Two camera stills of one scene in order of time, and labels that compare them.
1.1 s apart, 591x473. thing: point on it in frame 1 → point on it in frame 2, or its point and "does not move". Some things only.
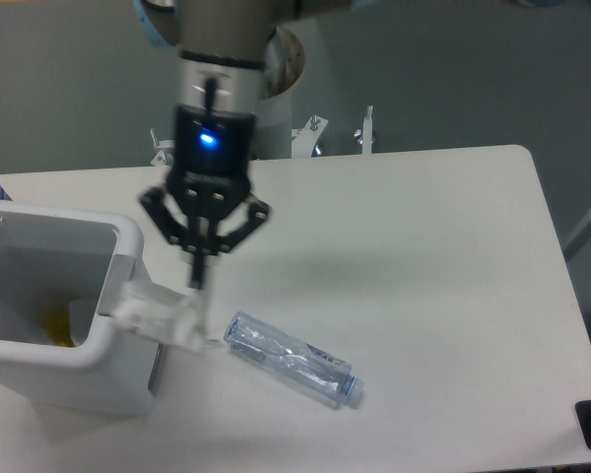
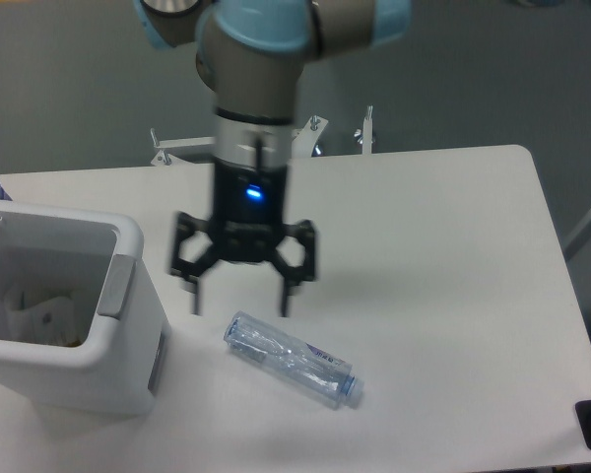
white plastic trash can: (49, 286) does not move
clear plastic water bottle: (316, 373) does not move
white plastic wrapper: (164, 316) → (50, 320)
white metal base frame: (304, 140) does not move
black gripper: (213, 158) → (249, 210)
